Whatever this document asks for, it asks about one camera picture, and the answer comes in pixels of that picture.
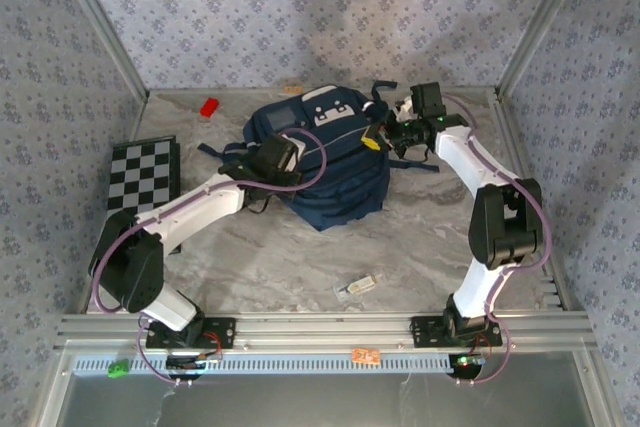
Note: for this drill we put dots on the orange paper tag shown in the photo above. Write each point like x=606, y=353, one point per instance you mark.
x=365, y=355

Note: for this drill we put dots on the aluminium mounting rail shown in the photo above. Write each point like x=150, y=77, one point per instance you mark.
x=325, y=332

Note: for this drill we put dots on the clear plastic case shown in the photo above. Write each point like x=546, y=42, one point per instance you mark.
x=360, y=286

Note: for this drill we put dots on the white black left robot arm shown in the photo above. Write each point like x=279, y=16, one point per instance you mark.
x=200, y=202

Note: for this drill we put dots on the aluminium frame post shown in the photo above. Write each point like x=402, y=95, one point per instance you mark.
x=541, y=22
x=103, y=22

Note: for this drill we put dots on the grey metal sheet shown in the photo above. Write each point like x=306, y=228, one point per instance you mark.
x=320, y=402

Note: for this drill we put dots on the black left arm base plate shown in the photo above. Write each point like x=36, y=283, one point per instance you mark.
x=220, y=333

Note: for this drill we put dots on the red toy brick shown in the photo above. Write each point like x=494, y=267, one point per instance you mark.
x=210, y=107

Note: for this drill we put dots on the small wooden block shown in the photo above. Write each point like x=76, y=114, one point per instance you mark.
x=294, y=89

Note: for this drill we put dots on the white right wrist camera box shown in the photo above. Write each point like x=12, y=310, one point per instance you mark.
x=405, y=107

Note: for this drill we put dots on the green plug connector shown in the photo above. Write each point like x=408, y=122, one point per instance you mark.
x=118, y=368

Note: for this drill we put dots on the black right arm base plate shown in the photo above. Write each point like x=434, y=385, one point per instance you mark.
x=425, y=332

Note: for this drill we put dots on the black grey chessboard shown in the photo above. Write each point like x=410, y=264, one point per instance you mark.
x=140, y=172

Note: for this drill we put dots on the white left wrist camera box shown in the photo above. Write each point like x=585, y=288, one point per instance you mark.
x=300, y=146

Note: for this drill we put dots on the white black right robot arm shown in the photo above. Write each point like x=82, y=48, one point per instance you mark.
x=465, y=152

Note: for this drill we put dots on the navy blue white backpack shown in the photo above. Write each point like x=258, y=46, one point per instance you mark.
x=345, y=182

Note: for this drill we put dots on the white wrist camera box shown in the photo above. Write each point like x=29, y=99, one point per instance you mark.
x=405, y=107
x=300, y=146

